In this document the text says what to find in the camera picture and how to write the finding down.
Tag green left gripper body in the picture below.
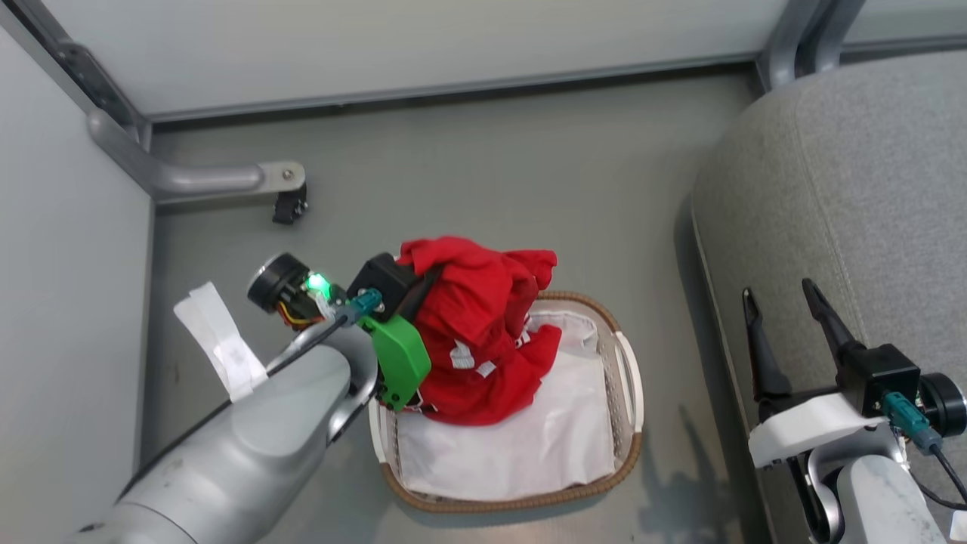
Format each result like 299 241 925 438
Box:
248 253 432 412

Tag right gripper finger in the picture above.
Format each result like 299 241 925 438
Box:
802 278 866 363
743 287 794 401

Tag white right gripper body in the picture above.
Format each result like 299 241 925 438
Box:
748 372 967 469

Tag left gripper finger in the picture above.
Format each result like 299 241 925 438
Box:
406 264 443 322

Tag red clothing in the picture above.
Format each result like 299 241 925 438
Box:
397 236 564 426

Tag white wicker-rimmed laundry basket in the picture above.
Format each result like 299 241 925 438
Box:
368 291 644 515

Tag white basket liner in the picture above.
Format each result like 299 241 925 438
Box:
394 310 616 503

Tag grey fabric sofa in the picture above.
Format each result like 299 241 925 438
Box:
691 49 967 544

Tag black caster wheel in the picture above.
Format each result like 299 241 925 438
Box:
272 184 309 226

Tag white paper tag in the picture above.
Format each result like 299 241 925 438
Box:
174 282 269 403

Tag grey partition foot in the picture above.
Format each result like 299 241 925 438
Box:
87 110 307 205

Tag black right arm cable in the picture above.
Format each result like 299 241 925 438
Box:
882 391 967 511

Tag grey partition bottom rail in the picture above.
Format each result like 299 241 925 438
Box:
147 51 758 123

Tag grey corner partition post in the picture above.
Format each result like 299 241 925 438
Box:
15 0 152 148

